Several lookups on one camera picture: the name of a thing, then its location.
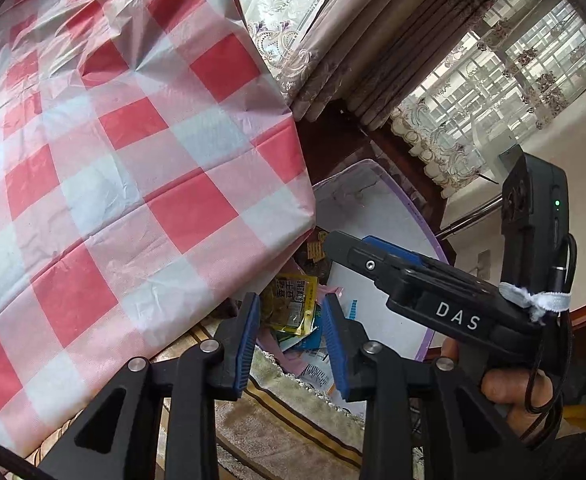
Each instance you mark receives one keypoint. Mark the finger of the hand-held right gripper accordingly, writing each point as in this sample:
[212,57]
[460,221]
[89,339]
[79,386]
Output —
[360,260]
[408,256]

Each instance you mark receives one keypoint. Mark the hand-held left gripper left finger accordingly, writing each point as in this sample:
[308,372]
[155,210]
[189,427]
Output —
[245,355]

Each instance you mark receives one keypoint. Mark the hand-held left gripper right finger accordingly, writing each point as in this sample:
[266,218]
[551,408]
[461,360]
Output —
[337,355]

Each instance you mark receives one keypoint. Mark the white orange snack packet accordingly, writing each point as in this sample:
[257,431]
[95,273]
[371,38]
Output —
[318,375]

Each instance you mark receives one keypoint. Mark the pink snack packet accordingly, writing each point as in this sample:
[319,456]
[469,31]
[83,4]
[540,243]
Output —
[275,344]

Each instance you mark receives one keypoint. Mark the silver blue snack packet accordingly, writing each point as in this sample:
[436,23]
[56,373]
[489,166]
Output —
[305,344]

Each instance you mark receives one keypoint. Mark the white bin with purple rim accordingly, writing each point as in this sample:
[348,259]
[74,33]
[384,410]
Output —
[368,205]

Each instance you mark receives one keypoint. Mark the yellow green snack packet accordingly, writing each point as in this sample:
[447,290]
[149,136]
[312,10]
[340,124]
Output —
[290,305]

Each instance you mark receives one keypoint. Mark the person's right hand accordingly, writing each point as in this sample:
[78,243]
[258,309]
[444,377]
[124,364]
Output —
[513,385]

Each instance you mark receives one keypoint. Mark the metal rod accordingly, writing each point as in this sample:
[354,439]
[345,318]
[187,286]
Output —
[468,220]

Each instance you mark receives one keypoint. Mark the striped plush cushion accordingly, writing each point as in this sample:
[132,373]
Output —
[273,430]

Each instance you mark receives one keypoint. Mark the white lace curtain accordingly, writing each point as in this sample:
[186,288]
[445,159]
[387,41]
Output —
[283,25]
[473,125]

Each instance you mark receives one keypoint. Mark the beige pleated drape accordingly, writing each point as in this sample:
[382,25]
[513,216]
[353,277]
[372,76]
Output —
[398,45]

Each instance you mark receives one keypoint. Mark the red white checked tablecloth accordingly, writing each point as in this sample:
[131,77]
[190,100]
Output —
[123,160]

